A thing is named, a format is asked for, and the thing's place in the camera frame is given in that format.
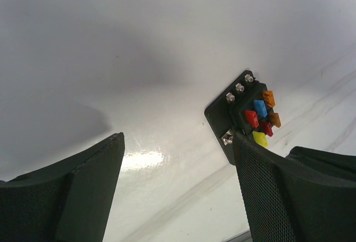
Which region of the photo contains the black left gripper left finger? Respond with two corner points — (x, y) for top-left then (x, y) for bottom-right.
(1, 133), (125, 241)

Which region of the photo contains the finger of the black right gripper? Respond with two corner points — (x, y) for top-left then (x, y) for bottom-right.
(286, 146), (355, 182)

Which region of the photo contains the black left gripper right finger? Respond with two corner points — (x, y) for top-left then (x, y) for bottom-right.
(233, 133), (355, 241)

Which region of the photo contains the red blade fuse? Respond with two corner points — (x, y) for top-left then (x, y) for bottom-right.
(261, 121), (273, 137)
(244, 110), (259, 128)

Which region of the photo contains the orange blade fuse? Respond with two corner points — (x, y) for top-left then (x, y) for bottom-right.
(262, 90), (275, 108)
(269, 112), (281, 128)

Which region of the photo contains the red blade fuse front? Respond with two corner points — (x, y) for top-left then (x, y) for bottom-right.
(244, 110), (259, 128)

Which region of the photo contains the blue blade fuse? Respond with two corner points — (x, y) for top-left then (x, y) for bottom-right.
(254, 100), (268, 117)

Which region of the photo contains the black fuse box base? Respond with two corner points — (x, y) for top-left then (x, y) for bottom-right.
(204, 70), (275, 165)

